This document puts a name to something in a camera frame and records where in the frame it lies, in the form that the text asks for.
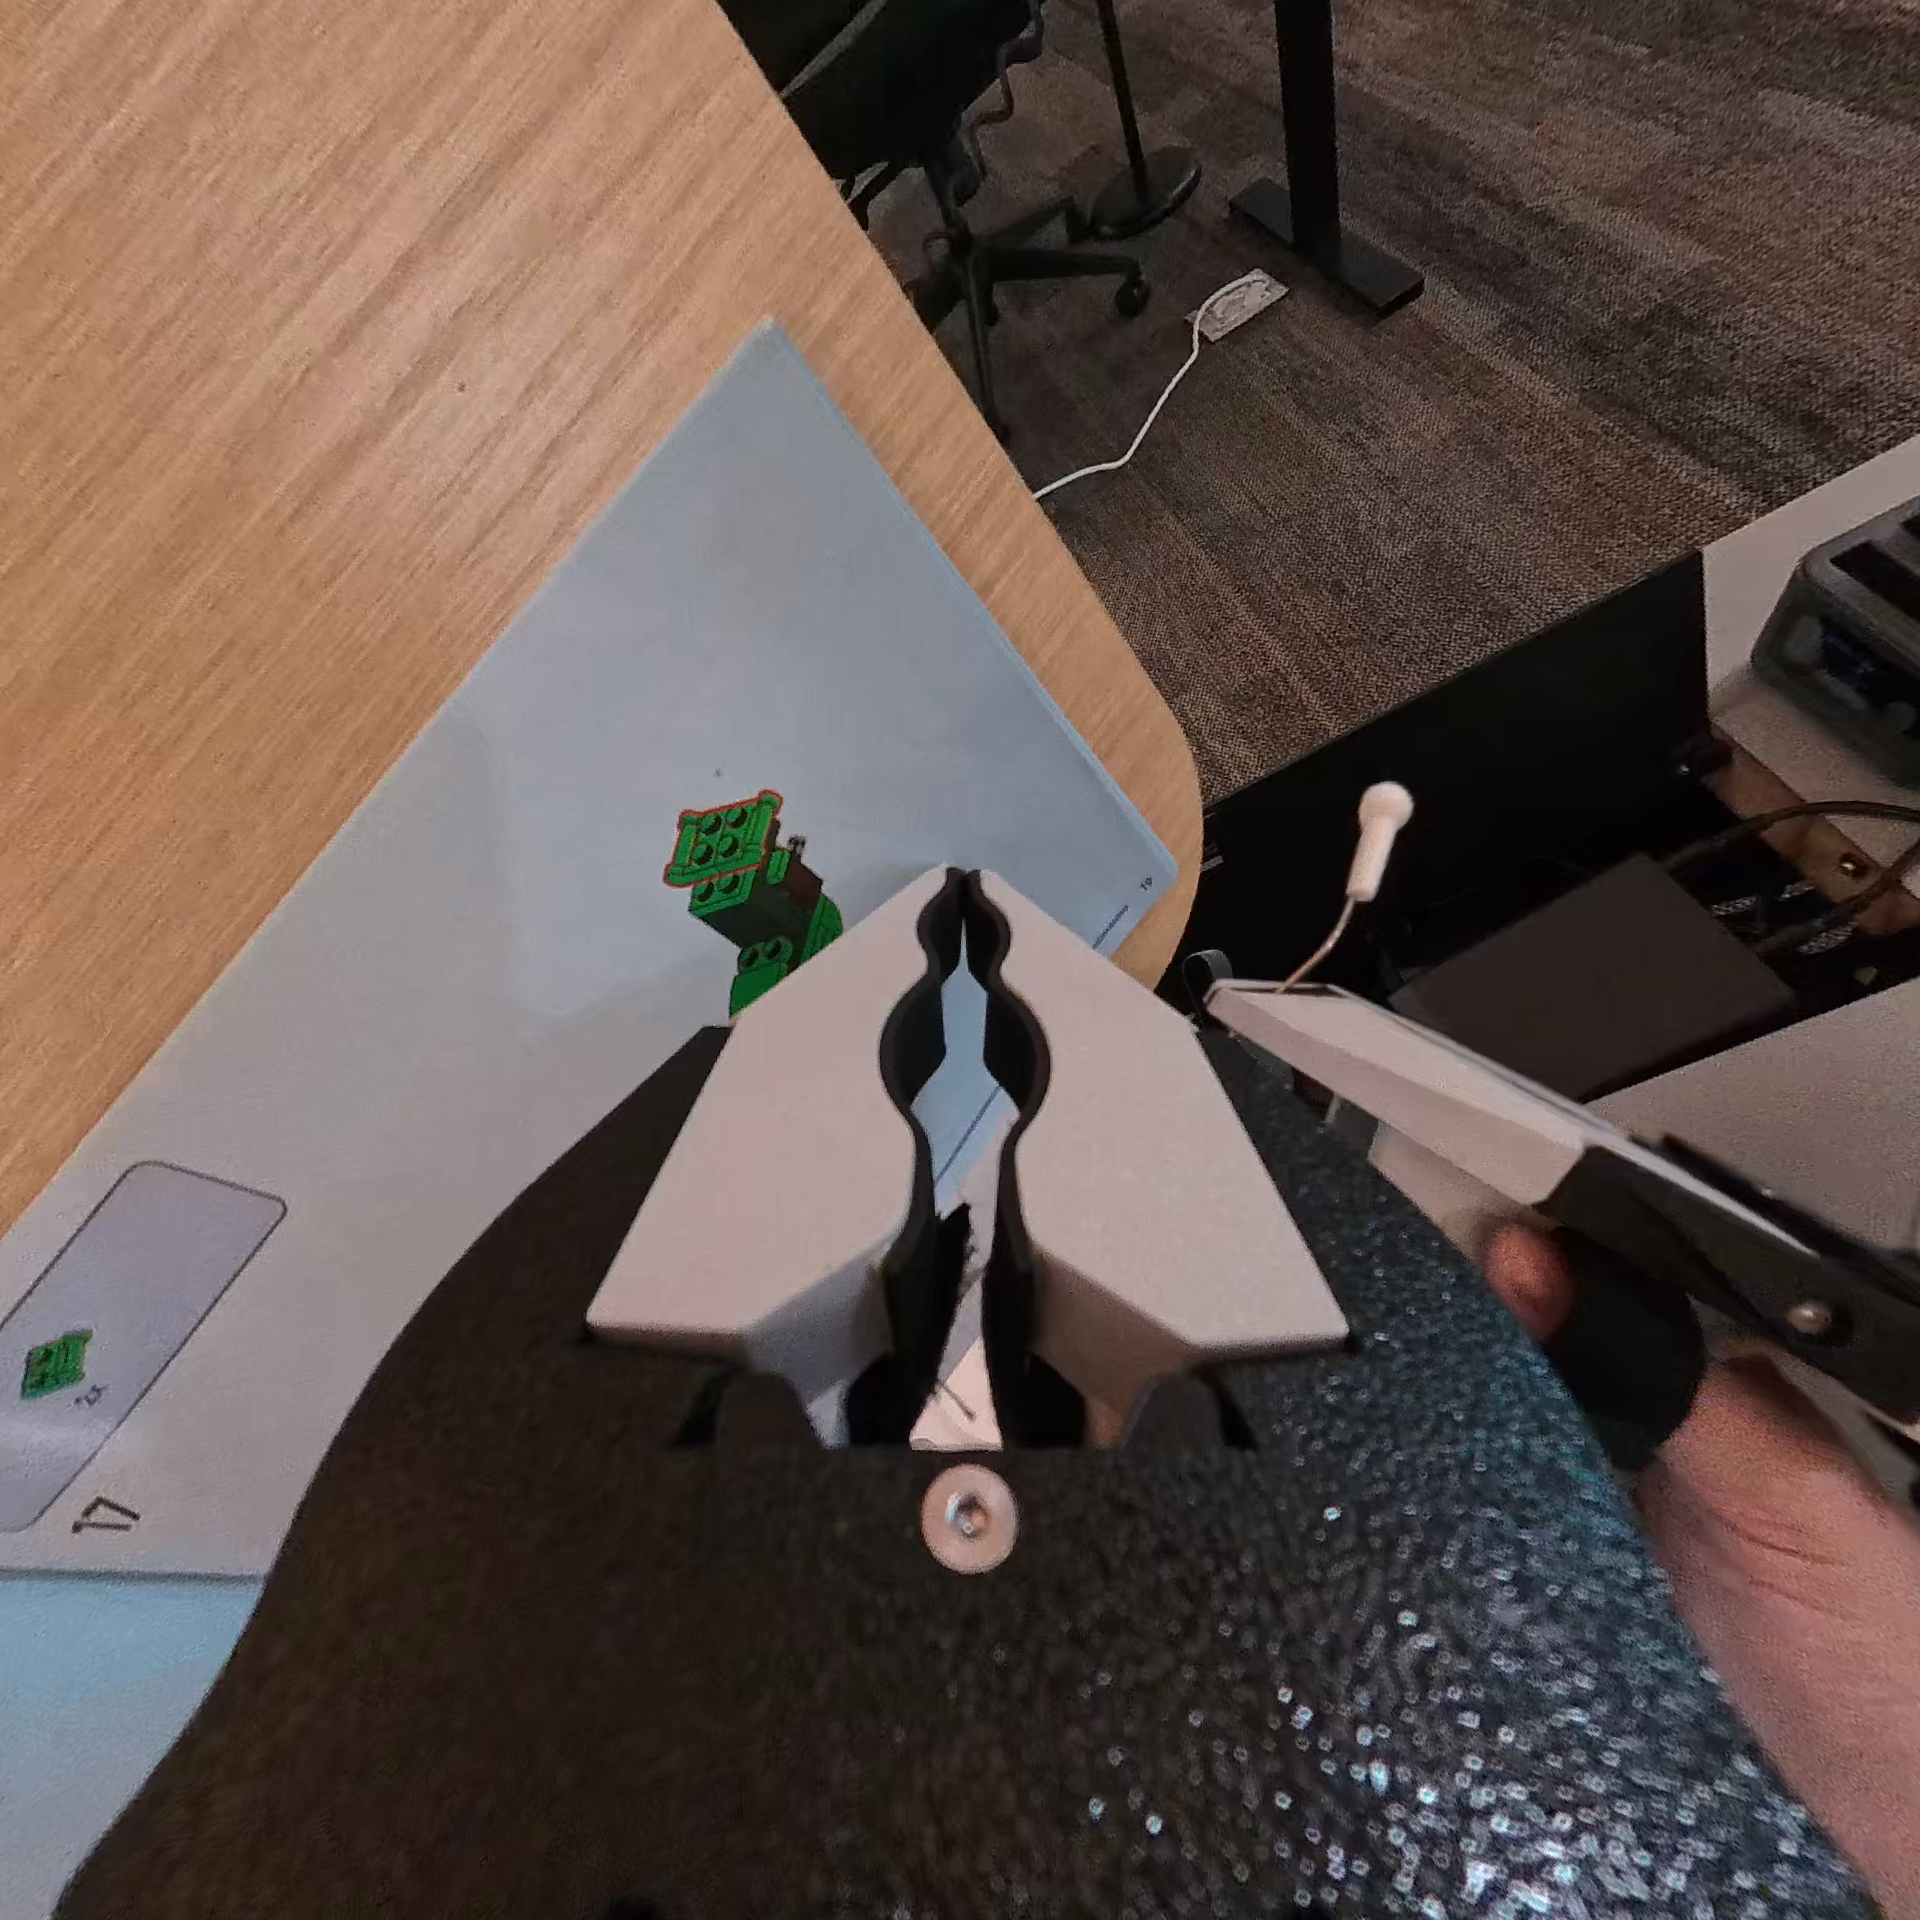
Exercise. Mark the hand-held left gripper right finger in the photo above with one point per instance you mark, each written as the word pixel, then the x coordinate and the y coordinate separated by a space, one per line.
pixel 1170 1172

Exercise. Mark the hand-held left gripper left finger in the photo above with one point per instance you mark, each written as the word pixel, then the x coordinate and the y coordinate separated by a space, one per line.
pixel 764 1186

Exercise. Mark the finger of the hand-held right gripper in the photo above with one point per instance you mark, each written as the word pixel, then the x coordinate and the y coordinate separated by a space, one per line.
pixel 1424 1074

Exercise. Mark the pale blue instruction booklet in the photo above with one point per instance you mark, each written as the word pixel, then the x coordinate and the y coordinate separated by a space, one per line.
pixel 675 722

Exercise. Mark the black desk legs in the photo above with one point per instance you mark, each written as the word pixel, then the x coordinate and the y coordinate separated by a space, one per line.
pixel 1319 135

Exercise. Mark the person's right hand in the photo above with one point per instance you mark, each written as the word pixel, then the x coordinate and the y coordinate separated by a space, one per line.
pixel 1786 1590

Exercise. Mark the black cardboard box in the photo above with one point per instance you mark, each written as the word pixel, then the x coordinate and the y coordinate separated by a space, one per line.
pixel 1453 750

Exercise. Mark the grey battery charger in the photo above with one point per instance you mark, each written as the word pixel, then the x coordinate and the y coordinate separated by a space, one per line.
pixel 1844 629

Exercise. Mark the white floor outlet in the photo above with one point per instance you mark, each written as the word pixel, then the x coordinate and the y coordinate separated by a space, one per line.
pixel 1236 301

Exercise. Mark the black pole round base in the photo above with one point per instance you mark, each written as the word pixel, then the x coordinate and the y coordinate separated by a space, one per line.
pixel 1141 166

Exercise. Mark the black office chair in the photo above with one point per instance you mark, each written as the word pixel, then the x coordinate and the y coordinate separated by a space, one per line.
pixel 961 150

